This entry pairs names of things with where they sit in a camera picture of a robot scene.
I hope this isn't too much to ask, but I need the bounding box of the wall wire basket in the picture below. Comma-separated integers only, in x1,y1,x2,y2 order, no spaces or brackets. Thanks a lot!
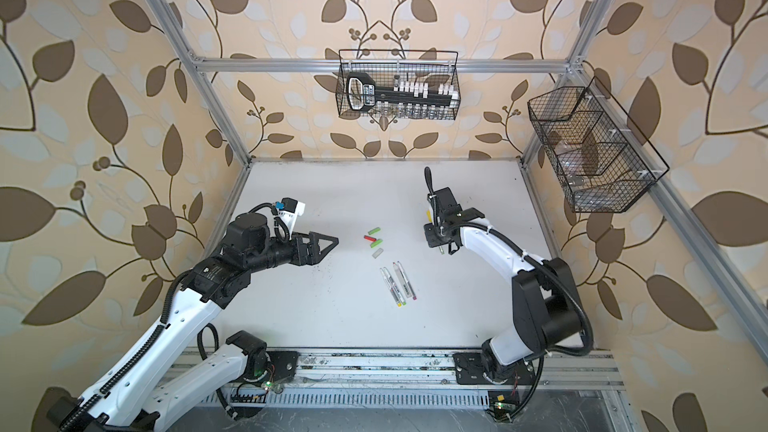
527,77,670,214
335,47,462,121

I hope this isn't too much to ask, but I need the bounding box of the right wall wire basket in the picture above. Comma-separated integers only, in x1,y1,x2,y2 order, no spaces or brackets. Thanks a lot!
527,77,670,214

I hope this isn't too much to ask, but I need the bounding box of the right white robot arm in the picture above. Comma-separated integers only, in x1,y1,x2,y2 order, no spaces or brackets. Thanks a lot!
424,185,595,383

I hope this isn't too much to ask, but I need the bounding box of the black tool in basket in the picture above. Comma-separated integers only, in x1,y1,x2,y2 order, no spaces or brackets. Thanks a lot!
336,72,461,112

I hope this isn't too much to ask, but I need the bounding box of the clear pen yellow tip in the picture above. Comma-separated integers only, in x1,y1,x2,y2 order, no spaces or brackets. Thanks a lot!
380,267,405,307

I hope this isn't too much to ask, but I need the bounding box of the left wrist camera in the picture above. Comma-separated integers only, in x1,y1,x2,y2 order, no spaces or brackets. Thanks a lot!
234,197,306,243

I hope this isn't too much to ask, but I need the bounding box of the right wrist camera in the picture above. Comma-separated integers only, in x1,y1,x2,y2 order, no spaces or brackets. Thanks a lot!
424,166,442,222

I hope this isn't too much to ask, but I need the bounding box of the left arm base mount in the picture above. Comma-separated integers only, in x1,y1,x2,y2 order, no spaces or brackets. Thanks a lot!
225,350,299,421

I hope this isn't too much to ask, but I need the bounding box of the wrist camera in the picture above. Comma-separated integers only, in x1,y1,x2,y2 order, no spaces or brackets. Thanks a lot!
234,197,306,243
424,166,442,222

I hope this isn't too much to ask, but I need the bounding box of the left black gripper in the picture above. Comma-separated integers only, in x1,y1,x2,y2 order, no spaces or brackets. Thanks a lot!
242,227,337,276

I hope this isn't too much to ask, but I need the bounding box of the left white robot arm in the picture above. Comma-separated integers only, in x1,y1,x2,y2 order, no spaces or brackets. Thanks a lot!
39,228,339,431

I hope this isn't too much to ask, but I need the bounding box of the back wall wire basket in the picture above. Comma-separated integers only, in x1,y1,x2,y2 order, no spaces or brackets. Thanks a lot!
335,47,462,121

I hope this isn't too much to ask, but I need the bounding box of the clear pen yellow cap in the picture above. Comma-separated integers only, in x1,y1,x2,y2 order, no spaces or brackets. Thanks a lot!
425,210,445,255

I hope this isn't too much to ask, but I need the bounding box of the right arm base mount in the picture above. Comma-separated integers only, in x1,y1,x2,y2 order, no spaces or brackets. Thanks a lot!
452,351,544,423

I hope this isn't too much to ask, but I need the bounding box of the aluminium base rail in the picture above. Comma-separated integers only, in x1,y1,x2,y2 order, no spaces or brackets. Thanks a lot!
222,347,626,410

